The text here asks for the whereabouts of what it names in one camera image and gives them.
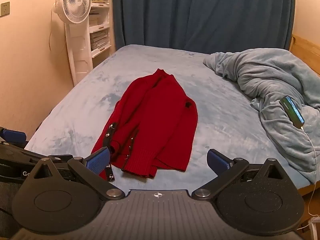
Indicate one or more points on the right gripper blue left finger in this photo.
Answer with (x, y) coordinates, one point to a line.
(88, 170)

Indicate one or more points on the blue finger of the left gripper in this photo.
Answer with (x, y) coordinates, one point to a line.
(13, 136)

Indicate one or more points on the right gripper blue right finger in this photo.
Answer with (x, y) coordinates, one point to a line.
(227, 170)

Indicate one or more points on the red knit sweater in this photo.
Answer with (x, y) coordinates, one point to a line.
(152, 127)

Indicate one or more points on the black smartphone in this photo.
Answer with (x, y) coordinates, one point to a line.
(292, 111)

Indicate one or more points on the grey-blue crumpled blanket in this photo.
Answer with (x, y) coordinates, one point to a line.
(266, 75)

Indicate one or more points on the white shelf unit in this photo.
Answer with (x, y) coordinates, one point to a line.
(100, 30)

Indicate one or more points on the white standing fan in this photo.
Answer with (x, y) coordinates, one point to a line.
(75, 16)

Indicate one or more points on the dark blue curtain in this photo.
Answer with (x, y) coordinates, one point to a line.
(204, 26)

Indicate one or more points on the wall power socket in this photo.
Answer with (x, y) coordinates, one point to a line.
(5, 9)

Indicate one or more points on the wooden bed frame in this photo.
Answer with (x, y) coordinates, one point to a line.
(306, 51)

